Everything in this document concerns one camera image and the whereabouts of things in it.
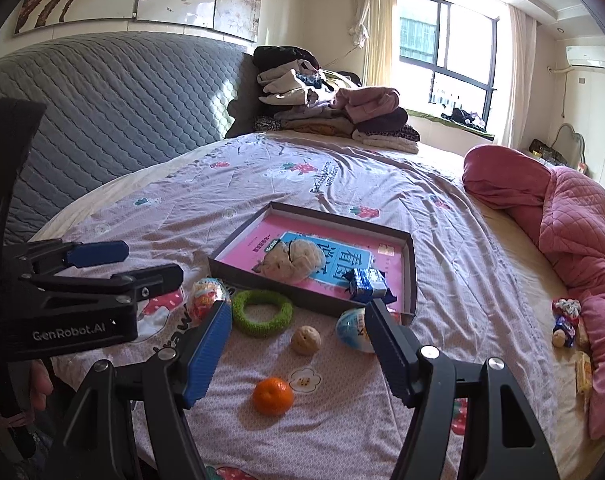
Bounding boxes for white framed mirror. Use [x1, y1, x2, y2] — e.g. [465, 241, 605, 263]
[552, 122, 588, 171]

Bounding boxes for beige plush toy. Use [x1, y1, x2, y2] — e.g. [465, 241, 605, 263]
[255, 240, 328, 283]

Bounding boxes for pile of folded clothes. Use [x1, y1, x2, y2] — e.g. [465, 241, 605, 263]
[252, 46, 422, 153]

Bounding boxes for blue snack packet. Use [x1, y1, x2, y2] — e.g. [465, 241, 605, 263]
[343, 267, 397, 305]

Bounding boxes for orange mandarin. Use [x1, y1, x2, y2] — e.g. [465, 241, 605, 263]
[253, 377, 294, 416]

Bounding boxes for cream curtain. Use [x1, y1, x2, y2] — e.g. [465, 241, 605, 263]
[499, 5, 538, 148]
[349, 0, 398, 88]

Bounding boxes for window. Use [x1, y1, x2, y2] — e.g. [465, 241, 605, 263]
[397, 0, 500, 111]

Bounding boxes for white air conditioner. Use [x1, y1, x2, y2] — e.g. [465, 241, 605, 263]
[565, 45, 605, 71]

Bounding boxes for dark clothes on sill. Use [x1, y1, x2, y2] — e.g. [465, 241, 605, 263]
[442, 107, 488, 131]

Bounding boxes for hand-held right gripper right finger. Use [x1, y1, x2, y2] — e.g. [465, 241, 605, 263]
[365, 299, 558, 480]

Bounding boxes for yellow snack packet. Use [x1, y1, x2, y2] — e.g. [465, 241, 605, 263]
[575, 351, 594, 393]

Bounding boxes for printed pink bedsheet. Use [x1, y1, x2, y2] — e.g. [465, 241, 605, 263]
[30, 132, 578, 480]

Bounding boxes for walnut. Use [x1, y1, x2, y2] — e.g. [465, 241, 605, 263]
[290, 326, 322, 356]

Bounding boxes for black bag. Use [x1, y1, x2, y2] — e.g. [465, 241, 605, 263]
[529, 138, 568, 166]

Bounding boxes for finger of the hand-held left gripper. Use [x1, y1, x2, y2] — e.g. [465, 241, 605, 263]
[10, 240, 130, 277]
[32, 263, 184, 312]

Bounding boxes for pink quilt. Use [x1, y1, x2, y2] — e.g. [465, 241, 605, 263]
[463, 144, 605, 441]

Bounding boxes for shallow dark cardboard box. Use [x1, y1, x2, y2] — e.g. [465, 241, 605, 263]
[207, 201, 417, 326]

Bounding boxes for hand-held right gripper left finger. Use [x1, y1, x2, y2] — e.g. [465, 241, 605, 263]
[47, 301, 233, 480]

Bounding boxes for blue egg toy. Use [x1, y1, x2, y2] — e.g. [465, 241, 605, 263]
[335, 307, 400, 355]

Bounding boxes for grey quilted headboard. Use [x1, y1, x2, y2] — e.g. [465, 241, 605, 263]
[0, 31, 256, 246]

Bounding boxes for green sill mat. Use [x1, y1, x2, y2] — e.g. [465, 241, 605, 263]
[407, 110, 495, 138]

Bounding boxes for green ring toy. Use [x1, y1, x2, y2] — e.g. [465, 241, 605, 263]
[232, 290, 294, 338]

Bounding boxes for small doll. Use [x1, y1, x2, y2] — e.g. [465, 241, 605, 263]
[552, 298, 583, 348]

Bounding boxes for person's left hand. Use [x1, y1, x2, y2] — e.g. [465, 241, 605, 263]
[28, 360, 54, 412]

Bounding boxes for red egg toy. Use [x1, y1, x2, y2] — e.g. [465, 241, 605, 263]
[190, 277, 232, 326]

